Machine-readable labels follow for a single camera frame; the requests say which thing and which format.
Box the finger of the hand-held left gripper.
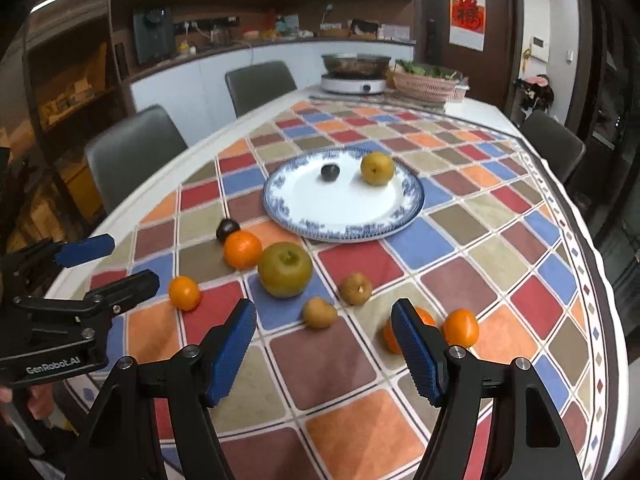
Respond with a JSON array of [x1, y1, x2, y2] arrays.
[[0, 233, 116, 288], [12, 269, 161, 318]]

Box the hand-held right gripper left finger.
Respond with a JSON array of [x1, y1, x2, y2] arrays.
[[65, 299, 257, 480]]

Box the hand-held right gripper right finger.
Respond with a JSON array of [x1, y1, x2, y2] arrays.
[[391, 298, 583, 480]]

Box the small orange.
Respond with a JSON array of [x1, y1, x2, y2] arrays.
[[168, 276, 202, 311]]

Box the brown kiwi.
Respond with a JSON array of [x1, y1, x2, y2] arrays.
[[340, 272, 373, 306], [303, 297, 337, 330]]

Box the large green pear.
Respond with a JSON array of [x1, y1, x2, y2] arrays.
[[257, 241, 314, 299]]

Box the large orange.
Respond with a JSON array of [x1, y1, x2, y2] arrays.
[[223, 230, 263, 270]]

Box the blue rimmed white plate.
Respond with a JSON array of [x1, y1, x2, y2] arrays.
[[262, 149, 426, 243]]

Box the yellow pear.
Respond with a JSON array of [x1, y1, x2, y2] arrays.
[[360, 151, 397, 187]]

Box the person's left hand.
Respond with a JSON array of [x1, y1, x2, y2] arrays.
[[0, 384, 56, 428]]

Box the grey dining chair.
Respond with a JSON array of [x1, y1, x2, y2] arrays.
[[520, 110, 587, 184], [224, 60, 298, 118], [84, 104, 190, 216]]

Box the colourful checkered tablecloth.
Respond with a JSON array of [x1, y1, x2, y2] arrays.
[[62, 100, 613, 480]]

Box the white base cabinets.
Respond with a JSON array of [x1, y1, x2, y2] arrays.
[[130, 42, 416, 146]]

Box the dark brown door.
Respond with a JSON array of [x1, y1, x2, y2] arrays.
[[420, 0, 523, 111]]

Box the pink plastic basket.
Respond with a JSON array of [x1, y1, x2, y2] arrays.
[[392, 69, 463, 105]]

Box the white induction cooker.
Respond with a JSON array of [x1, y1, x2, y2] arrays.
[[320, 73, 388, 96]]

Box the green leafy vegetables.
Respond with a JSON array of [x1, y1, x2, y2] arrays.
[[395, 59, 460, 81]]

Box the child chair with pink cloth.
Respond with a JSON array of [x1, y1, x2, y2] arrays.
[[515, 74, 555, 121]]

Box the steel pot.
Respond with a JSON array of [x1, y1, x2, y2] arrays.
[[321, 53, 393, 79]]

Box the black framed glass sliding door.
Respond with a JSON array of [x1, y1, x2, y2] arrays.
[[575, 0, 640, 261]]

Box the red and white wall calendar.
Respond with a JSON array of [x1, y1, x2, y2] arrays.
[[449, 0, 487, 52]]

